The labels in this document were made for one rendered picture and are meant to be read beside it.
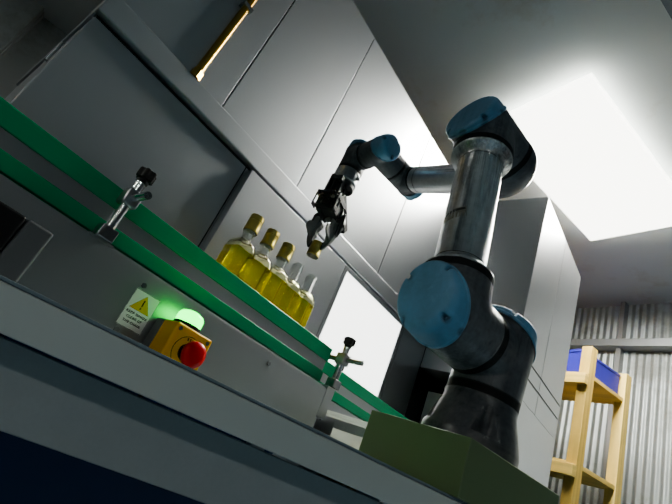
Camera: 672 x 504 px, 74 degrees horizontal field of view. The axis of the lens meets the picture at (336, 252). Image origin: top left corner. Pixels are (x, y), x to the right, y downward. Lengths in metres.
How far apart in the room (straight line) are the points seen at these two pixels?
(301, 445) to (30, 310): 0.26
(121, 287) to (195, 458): 0.34
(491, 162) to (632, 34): 1.71
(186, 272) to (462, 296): 0.46
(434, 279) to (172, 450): 0.41
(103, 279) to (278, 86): 0.86
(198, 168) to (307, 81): 0.50
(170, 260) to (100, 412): 0.39
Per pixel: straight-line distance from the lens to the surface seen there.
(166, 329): 0.72
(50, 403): 0.44
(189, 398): 0.42
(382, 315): 1.67
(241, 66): 1.33
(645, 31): 2.52
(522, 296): 1.97
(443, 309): 0.64
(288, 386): 0.96
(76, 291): 0.72
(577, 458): 2.96
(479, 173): 0.84
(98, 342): 0.40
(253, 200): 1.22
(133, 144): 1.10
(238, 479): 0.50
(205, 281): 0.83
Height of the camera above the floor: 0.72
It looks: 25 degrees up
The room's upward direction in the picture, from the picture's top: 24 degrees clockwise
